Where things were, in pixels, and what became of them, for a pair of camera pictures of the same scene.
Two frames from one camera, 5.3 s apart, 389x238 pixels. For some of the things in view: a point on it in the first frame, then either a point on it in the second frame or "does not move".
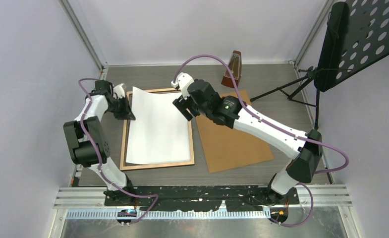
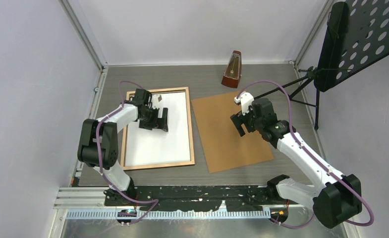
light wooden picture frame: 124,165 does not move
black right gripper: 182,104 → 238,118
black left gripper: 127,113 → 157,123
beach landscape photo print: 161,133 does not move
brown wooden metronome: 235,66 does not move
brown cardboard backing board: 227,148 does not move
